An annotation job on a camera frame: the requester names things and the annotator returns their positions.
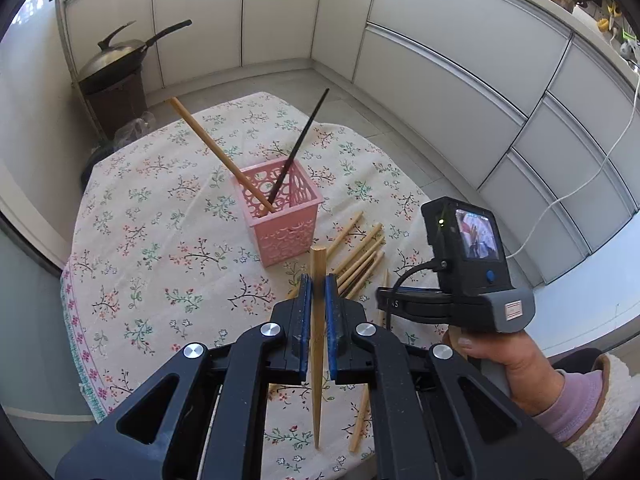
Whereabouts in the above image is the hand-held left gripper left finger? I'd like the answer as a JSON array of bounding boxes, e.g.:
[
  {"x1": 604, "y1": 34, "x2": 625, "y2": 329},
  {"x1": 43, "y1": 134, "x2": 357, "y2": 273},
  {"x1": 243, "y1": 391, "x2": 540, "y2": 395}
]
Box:
[{"x1": 55, "y1": 274, "x2": 314, "y2": 480}]

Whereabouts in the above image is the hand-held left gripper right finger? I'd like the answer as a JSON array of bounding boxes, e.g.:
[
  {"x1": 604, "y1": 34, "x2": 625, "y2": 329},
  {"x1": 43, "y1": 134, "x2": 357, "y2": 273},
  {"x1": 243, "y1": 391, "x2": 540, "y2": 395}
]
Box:
[{"x1": 326, "y1": 274, "x2": 584, "y2": 480}]

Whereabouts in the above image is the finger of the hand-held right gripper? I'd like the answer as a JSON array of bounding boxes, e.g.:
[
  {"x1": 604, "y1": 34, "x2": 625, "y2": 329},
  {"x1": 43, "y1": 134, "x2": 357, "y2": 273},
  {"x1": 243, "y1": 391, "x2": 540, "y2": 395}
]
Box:
[{"x1": 376, "y1": 286, "x2": 442, "y2": 323}]

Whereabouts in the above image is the pile of bamboo chopsticks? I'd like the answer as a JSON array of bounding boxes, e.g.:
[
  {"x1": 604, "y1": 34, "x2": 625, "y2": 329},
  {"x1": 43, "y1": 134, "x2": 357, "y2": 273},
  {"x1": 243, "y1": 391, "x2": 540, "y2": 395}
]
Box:
[{"x1": 286, "y1": 211, "x2": 387, "y2": 302}]

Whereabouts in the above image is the pink perforated plastic basket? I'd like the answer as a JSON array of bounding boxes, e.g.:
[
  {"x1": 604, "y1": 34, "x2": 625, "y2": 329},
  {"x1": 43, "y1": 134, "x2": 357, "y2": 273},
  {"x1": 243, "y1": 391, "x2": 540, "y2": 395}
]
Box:
[{"x1": 235, "y1": 156, "x2": 325, "y2": 267}]

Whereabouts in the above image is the wooden chopstick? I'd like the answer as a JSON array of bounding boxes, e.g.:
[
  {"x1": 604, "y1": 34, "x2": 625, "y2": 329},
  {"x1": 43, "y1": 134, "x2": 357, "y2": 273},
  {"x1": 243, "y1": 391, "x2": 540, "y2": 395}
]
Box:
[
  {"x1": 309, "y1": 246, "x2": 328, "y2": 450},
  {"x1": 169, "y1": 97, "x2": 276, "y2": 214},
  {"x1": 348, "y1": 268, "x2": 391, "y2": 456}
]

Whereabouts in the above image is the black chopstick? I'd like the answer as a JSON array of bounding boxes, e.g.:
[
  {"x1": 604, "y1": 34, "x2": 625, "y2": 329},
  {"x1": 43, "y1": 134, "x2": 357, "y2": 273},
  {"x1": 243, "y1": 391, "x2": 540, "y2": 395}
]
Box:
[{"x1": 270, "y1": 88, "x2": 330, "y2": 206}]

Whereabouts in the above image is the person's right forearm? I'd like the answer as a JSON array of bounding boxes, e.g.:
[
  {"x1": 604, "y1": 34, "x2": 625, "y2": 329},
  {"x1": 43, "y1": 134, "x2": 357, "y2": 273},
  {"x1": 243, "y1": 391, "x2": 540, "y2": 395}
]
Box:
[{"x1": 530, "y1": 352, "x2": 637, "y2": 467}]

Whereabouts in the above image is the person's right hand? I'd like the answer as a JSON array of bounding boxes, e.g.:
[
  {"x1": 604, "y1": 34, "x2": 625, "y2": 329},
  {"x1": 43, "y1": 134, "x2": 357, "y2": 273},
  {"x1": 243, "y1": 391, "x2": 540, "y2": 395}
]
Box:
[{"x1": 442, "y1": 332, "x2": 566, "y2": 416}]

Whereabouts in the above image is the floral tablecloth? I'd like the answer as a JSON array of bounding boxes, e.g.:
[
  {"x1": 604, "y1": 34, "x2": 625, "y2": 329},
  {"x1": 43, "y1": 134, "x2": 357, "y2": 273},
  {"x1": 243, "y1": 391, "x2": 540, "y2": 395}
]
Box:
[{"x1": 60, "y1": 91, "x2": 451, "y2": 480}]

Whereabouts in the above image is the row of white cabinet doors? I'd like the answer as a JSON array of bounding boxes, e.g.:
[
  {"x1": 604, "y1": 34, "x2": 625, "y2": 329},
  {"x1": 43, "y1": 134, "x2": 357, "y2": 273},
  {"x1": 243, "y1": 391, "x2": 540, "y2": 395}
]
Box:
[{"x1": 65, "y1": 0, "x2": 640, "y2": 288}]

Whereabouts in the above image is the clear plastic bag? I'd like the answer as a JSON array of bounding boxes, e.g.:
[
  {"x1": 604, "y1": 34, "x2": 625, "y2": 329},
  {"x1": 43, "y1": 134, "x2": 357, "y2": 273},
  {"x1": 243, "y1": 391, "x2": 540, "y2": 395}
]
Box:
[{"x1": 114, "y1": 109, "x2": 157, "y2": 150}]

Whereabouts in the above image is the brown stand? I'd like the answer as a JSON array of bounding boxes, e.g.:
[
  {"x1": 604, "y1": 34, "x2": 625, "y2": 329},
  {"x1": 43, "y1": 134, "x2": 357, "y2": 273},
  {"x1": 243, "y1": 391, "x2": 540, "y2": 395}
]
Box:
[{"x1": 82, "y1": 72, "x2": 149, "y2": 142}]

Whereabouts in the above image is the wok with lid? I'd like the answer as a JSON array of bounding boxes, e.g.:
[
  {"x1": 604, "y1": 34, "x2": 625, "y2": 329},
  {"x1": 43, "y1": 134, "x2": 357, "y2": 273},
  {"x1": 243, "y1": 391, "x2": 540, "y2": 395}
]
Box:
[{"x1": 77, "y1": 19, "x2": 193, "y2": 96}]

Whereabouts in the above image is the black cable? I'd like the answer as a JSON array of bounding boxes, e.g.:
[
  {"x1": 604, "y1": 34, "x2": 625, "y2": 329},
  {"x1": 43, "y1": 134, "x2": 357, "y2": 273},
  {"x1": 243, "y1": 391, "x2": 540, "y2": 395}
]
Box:
[{"x1": 392, "y1": 259, "x2": 449, "y2": 322}]

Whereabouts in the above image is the white cable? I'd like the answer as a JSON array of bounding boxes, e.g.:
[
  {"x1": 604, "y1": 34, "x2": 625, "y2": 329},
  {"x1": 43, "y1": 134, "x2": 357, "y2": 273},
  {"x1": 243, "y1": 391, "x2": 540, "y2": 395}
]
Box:
[{"x1": 505, "y1": 72, "x2": 640, "y2": 261}]

